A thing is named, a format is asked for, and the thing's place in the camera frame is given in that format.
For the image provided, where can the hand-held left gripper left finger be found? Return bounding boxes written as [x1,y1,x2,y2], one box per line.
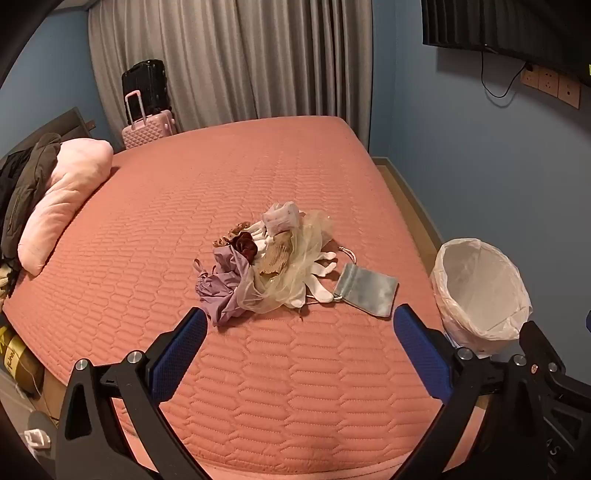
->
[55,306,213,480]

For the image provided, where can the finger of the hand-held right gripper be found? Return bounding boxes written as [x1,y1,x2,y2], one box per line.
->
[519,320,568,384]

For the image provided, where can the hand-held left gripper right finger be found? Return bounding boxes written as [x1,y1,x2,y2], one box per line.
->
[392,304,537,480]

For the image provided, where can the purple cloth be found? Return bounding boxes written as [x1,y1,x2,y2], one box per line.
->
[193,244,259,326]

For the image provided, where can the bin with white plastic liner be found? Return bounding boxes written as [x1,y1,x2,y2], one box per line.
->
[429,237,533,358]

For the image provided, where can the grey velvet drawstring pouch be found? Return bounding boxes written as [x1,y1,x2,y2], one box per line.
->
[333,247,399,319]

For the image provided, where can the cream organza mesh bag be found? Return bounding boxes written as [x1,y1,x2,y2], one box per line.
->
[238,210,334,315]

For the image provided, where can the brown scrunchie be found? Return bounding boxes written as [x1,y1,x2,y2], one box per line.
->
[212,222,252,247]

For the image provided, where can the dark red scrunchie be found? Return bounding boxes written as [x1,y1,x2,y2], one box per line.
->
[231,232,259,264]

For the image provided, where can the white cotton glove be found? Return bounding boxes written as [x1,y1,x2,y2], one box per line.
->
[286,251,345,309]
[249,220,278,259]

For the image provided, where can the white pink scrunchie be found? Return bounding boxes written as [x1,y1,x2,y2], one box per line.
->
[262,200,301,236]

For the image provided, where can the brown cardboard box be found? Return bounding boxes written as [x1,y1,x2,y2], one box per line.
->
[14,342,61,416]

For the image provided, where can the pink quilted bed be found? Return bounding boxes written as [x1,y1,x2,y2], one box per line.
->
[2,115,490,480]

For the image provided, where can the yellow printed bag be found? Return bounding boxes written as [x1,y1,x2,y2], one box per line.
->
[0,325,28,372]

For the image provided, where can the pink pillow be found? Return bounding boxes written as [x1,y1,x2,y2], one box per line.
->
[17,138,114,274]

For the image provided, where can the pink suitcase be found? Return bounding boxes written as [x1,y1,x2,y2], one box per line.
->
[121,90,177,149]

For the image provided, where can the dark jacket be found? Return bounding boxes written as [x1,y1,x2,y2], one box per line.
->
[0,133,63,259]

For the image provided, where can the dark headboard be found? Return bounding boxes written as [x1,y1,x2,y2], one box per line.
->
[0,107,95,160]

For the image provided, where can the black suitcase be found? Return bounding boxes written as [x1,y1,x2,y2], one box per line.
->
[121,59,168,127]

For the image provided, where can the grey curtain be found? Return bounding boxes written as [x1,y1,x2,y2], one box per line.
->
[88,0,374,153]

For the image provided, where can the black power cable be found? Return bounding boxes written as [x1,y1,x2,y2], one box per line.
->
[480,48,536,99]

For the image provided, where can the black wall television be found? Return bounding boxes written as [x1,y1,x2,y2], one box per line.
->
[421,0,591,86]

